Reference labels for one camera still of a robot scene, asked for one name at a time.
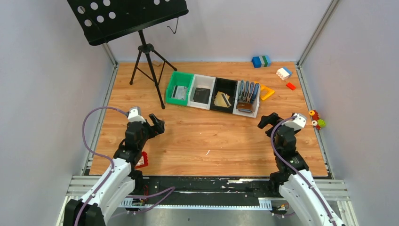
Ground brown leather card holder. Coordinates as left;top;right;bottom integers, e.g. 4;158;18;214
237;102;254;113

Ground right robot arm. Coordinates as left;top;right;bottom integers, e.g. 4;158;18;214
258;113;345;226

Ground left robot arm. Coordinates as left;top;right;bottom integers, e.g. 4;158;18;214
63;113;165;226

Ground blue card holder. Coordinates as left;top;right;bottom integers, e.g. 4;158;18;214
238;80;256;104

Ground silver cards in green bin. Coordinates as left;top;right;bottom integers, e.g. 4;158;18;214
171;85;188;100

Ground gold cards in black bin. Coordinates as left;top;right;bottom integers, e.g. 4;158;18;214
214;91;231;108

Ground white bin with holders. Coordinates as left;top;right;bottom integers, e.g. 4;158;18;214
233;80;260;118

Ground red white toy brick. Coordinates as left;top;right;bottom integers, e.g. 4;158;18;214
135;151;149;169

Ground small red toy brick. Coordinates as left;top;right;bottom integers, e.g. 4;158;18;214
286;82;296;90

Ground red green toy car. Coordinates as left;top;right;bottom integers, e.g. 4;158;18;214
309;110;326;130

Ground green plastic bin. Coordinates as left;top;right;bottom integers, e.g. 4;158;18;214
166;71;194;106

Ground white blue toy block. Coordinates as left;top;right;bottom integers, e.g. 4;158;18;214
276;66;292;81

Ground white plastic bin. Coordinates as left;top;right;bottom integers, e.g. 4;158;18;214
187;74;216;110

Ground black plastic bin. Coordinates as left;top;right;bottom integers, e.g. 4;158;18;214
210;78;238;113

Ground blue green block stack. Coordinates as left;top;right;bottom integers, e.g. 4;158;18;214
251;55;272;68

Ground black music stand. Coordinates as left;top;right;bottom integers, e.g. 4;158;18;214
67;0;189;109

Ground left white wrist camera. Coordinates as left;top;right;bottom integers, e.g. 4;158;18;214
127;106;146;123

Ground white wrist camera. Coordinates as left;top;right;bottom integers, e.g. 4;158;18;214
127;106;146;123
283;113;307;131

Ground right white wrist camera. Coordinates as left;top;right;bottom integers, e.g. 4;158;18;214
283;113;307;131

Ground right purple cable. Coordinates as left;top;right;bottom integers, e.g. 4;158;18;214
270;115;339;226

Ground purple cable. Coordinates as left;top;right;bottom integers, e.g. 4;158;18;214
73;106;176;226
270;115;339;226

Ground yellow plastic frame block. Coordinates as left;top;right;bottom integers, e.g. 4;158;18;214
253;81;275;101

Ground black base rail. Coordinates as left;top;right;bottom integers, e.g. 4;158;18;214
129;176;286;206

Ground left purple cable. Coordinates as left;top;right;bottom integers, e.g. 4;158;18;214
73;106;176;226

